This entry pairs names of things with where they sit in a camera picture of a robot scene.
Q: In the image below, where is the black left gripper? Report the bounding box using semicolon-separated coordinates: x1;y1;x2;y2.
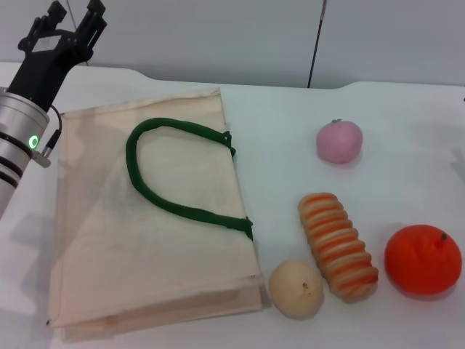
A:
7;0;109;111

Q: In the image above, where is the cream handbag with green handle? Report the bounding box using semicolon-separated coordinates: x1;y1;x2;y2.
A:
46;86;265;343

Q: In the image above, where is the pink toy peach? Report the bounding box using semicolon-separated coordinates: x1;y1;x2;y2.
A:
315;118;364;165

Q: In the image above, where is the orange striped bread roll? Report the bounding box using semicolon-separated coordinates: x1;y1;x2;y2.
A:
297;192;379;303

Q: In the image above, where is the beige round toy fruit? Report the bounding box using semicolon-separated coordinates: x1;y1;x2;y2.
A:
268;258;325;320

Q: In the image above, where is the orange toy tangerine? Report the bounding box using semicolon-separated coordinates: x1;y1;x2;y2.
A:
384;224;463;296

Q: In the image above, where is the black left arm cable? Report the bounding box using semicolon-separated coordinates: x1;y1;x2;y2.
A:
35;104;63;169

